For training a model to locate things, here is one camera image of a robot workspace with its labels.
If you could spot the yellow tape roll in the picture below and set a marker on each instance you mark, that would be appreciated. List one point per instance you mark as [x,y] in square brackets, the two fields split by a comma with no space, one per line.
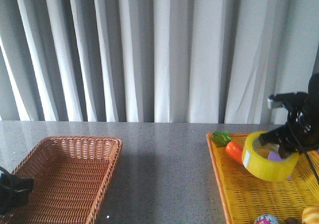
[255,157]

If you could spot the yellow woven basket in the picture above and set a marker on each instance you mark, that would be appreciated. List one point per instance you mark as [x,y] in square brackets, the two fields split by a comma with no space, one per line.
[245,197]

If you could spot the grey pleated curtain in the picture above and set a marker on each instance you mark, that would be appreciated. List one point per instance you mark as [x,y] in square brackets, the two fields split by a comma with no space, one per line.
[194,61]

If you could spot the purple foam cube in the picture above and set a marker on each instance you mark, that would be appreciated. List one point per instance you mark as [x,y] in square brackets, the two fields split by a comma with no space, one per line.
[279,171]

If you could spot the dark brown toy piece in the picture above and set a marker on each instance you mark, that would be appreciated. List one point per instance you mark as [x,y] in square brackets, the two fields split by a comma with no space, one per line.
[292,220]

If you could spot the orange toy carrot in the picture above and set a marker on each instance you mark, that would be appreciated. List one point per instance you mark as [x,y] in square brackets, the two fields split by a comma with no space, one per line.
[232,148]

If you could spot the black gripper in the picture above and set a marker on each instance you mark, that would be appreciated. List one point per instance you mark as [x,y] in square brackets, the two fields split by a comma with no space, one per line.
[14,191]
[305,126]

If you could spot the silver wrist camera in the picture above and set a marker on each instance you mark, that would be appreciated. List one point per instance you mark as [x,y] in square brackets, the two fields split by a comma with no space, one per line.
[289,101]

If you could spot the brown wicker basket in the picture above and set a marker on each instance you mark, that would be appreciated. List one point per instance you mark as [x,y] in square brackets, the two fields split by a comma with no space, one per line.
[71,177]

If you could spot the colourful printed ball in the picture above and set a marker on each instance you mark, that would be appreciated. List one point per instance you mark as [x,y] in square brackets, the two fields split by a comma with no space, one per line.
[266,219]

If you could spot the toy bread loaf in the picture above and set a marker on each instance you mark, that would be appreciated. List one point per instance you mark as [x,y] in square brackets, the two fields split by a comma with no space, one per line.
[310,215]

